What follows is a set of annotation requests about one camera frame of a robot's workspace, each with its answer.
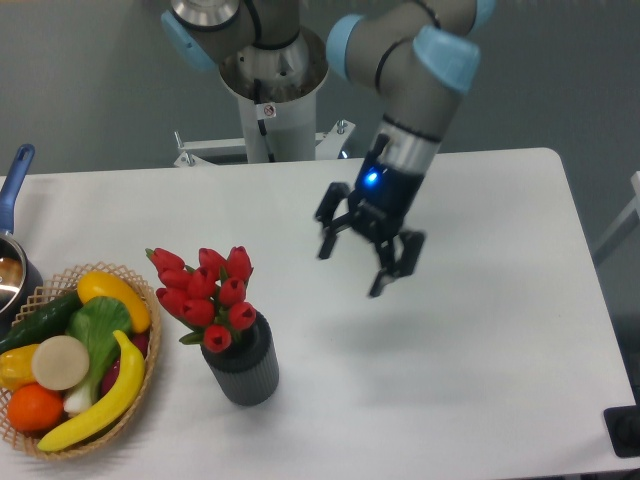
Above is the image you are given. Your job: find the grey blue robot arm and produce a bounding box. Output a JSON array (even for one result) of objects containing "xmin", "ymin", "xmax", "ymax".
[{"xmin": 161, "ymin": 1, "xmax": 495, "ymax": 296}]

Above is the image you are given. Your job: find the blue handled saucepan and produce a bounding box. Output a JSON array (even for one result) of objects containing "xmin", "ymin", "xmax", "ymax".
[{"xmin": 1, "ymin": 144, "xmax": 43, "ymax": 338}]

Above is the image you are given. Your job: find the green bok choy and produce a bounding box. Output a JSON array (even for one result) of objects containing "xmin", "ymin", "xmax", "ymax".
[{"xmin": 64, "ymin": 296, "xmax": 132, "ymax": 417}]

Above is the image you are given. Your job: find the woven wicker basket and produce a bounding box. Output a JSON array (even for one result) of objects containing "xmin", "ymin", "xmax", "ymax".
[{"xmin": 1, "ymin": 261, "xmax": 162, "ymax": 461}]

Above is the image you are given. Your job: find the white frame at right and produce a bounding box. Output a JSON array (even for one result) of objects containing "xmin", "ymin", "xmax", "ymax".
[{"xmin": 592, "ymin": 171, "xmax": 639, "ymax": 265}]

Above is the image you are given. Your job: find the dark red vegetable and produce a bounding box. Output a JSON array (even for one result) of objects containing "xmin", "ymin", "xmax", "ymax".
[{"xmin": 100, "ymin": 333, "xmax": 149, "ymax": 397}]

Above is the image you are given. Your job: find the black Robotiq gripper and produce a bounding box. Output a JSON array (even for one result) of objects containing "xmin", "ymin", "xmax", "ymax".
[{"xmin": 314, "ymin": 159, "xmax": 425, "ymax": 298}]

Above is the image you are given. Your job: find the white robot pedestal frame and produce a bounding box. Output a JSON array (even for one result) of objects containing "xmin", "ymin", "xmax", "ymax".
[{"xmin": 174, "ymin": 27, "xmax": 356, "ymax": 167}]

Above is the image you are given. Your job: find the dark green cucumber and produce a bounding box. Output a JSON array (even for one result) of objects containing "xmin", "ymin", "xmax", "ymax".
[{"xmin": 1, "ymin": 290, "xmax": 82, "ymax": 353}]

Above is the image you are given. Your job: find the beige round slice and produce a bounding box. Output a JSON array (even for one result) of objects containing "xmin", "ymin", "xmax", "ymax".
[{"xmin": 31, "ymin": 335, "xmax": 90, "ymax": 391}]

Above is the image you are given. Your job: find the dark grey ribbed vase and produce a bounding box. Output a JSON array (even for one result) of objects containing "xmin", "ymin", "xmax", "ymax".
[{"xmin": 201, "ymin": 312, "xmax": 279, "ymax": 406}]

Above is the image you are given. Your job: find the orange fruit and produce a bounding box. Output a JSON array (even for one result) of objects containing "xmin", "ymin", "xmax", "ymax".
[{"xmin": 7, "ymin": 383, "xmax": 63, "ymax": 432}]

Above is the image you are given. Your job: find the yellow bell pepper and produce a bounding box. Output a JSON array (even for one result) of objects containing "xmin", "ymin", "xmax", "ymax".
[{"xmin": 1, "ymin": 344, "xmax": 39, "ymax": 391}]

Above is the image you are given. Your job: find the red tulip bouquet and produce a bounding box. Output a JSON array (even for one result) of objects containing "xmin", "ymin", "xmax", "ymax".
[{"xmin": 145, "ymin": 246, "xmax": 257, "ymax": 354}]

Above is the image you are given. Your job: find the black device at edge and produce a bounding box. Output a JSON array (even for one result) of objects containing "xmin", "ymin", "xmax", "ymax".
[{"xmin": 603, "ymin": 405, "xmax": 639, "ymax": 458}]

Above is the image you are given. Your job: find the yellow banana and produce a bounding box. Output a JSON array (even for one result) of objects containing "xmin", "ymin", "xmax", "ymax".
[{"xmin": 37, "ymin": 330, "xmax": 145, "ymax": 453}]

